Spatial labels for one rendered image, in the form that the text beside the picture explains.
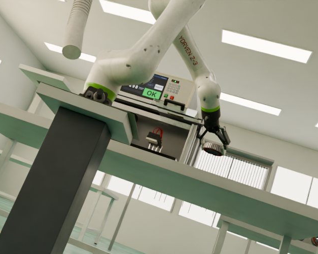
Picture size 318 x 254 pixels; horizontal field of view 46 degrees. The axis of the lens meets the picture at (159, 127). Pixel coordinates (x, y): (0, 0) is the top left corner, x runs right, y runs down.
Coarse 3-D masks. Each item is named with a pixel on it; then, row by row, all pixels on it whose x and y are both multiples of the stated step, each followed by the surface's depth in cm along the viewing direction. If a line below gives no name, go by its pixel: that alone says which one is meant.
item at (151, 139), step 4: (148, 136) 209; (152, 136) 209; (156, 136) 208; (160, 136) 210; (148, 140) 208; (152, 140) 206; (156, 140) 206; (160, 140) 214; (152, 144) 218; (156, 144) 215; (160, 144) 215; (148, 148) 217; (152, 148) 216; (156, 148) 216
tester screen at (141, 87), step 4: (156, 76) 230; (152, 80) 229; (156, 80) 229; (160, 80) 228; (164, 80) 228; (144, 84) 229; (160, 84) 228; (164, 84) 227; (132, 88) 229; (140, 88) 228; (144, 88) 228; (148, 88) 228; (152, 88) 227; (132, 92) 228; (144, 96) 226
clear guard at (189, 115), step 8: (152, 104) 193; (160, 104) 194; (168, 104) 196; (160, 112) 218; (168, 112) 213; (176, 112) 190; (184, 112) 191; (192, 112) 192; (176, 120) 221; (184, 120) 216; (192, 120) 211
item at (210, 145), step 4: (204, 144) 196; (208, 144) 194; (212, 144) 193; (216, 144) 192; (204, 148) 195; (208, 148) 193; (212, 148) 191; (216, 148) 191; (220, 148) 192; (208, 152) 200; (212, 152) 199; (216, 152) 198; (220, 152) 192
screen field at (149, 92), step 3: (144, 90) 227; (147, 90) 227; (150, 90) 227; (153, 90) 227; (144, 93) 227; (147, 93) 227; (150, 93) 226; (153, 93) 226; (156, 93) 226; (159, 93) 226; (147, 96) 226; (150, 96) 226; (153, 96) 225; (156, 96) 225; (159, 96) 225
